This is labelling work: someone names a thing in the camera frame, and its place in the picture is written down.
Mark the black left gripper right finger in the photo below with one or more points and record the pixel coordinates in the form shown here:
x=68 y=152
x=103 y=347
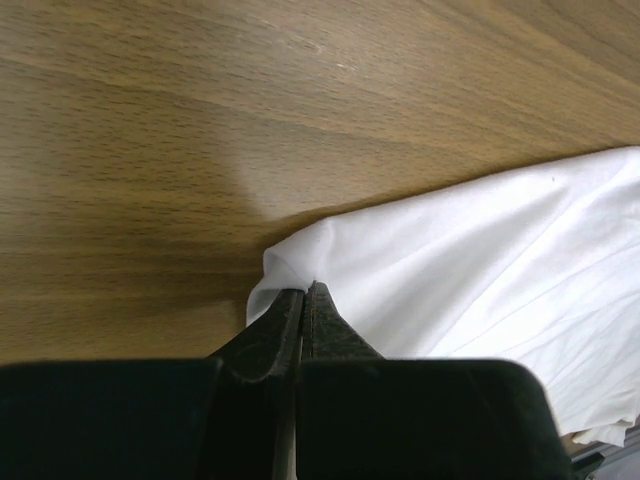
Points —
x=325 y=335

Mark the white t shirt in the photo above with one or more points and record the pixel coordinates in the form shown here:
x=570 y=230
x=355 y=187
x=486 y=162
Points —
x=538 y=265

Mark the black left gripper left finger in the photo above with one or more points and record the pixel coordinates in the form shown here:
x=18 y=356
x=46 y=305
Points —
x=265 y=348

